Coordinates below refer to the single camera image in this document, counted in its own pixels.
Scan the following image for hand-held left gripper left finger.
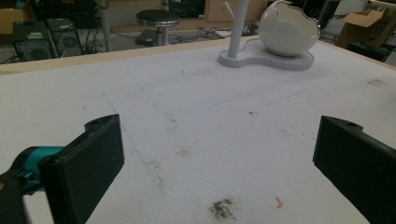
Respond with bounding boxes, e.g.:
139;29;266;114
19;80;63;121
0;113;125;224

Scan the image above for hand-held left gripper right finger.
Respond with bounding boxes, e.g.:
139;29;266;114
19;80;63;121
312;115;396;224

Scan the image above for black speaker box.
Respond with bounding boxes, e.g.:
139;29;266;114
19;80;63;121
12;21;54;63
46;18;83;58

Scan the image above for cardboard box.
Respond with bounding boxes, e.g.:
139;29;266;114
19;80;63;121
0;3;35;35
334;9;396;50

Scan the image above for metal stand pole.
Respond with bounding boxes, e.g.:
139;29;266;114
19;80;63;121
95;0;114;53

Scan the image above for black flat device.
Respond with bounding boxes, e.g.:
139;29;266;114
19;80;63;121
135;29;159;47

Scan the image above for white eggshell-shaped bowl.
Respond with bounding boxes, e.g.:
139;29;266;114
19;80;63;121
258;0;321;58

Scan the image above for white stand with pole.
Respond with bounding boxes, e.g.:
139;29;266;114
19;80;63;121
217;0;316;72

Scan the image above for black round stool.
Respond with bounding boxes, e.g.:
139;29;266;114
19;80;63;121
135;8;181;47

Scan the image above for wooden cabinet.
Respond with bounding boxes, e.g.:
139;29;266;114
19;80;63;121
205;0;269;23

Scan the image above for black floor cables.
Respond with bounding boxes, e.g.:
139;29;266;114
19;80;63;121
169;27;233;45

